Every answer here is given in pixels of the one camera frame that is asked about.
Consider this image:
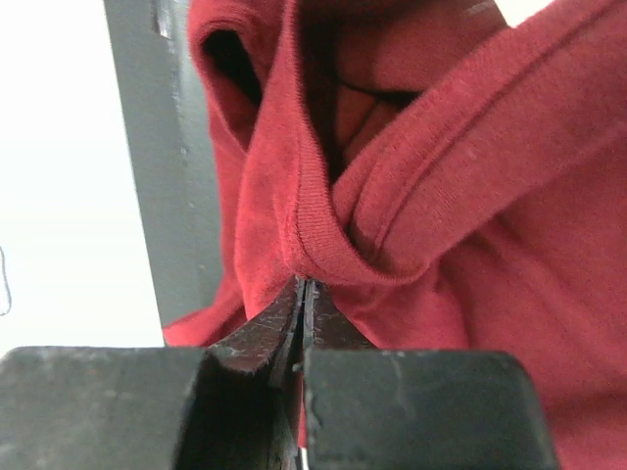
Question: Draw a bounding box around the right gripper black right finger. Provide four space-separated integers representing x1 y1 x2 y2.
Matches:
303 281 558 469

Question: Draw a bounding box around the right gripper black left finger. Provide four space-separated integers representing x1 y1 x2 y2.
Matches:
1 278 302 469

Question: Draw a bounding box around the dark red t shirt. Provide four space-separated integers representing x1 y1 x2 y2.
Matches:
164 1 626 469

